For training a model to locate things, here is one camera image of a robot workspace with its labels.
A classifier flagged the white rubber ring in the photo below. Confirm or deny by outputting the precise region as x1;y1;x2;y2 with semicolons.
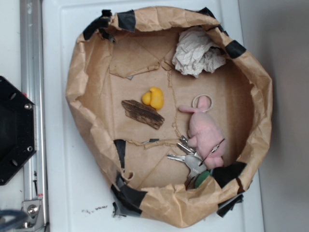
192;94;214;113

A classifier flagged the dark wood bark piece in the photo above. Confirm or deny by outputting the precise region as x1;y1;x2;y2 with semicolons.
121;100;165;130

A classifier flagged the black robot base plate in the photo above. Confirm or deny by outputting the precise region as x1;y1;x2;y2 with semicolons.
0;76;36;186

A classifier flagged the green round tag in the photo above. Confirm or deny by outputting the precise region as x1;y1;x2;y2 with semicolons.
195;171;211;188

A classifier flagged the thin metal key chain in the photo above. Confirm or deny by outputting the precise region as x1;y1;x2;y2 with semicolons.
199;139;225;166

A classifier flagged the silver key bunch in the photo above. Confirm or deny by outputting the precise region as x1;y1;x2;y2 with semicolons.
167;136;207;184

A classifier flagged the metal corner bracket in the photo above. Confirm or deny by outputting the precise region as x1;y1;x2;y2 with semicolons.
14;200;44;232

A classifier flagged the brown paper bag basket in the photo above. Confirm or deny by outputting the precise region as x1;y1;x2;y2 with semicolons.
66;6;273;228

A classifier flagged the white paper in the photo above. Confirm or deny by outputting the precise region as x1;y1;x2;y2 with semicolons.
172;27;226;78

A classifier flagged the pink plush toy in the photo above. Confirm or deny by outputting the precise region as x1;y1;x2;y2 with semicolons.
178;94;226;169

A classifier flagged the yellow rubber duck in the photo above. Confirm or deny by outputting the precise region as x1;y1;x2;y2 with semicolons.
141;87;164;110

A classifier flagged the aluminium frame rail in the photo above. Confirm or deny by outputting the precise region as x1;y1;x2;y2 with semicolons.
19;0;49;232

